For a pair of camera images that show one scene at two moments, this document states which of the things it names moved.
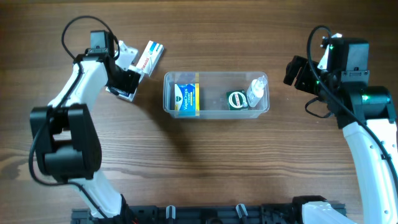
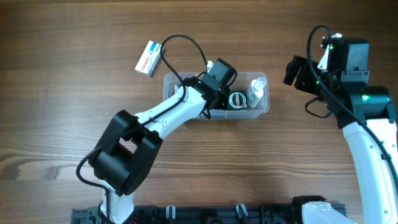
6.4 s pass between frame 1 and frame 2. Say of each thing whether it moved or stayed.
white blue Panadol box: stayed
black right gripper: stayed
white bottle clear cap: stayed
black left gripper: moved
